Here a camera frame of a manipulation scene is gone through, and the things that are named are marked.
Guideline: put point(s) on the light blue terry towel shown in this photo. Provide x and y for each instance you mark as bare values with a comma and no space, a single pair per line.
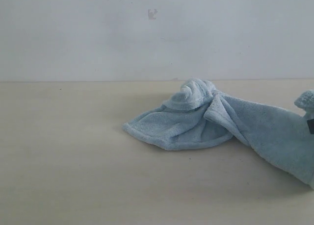
200,116

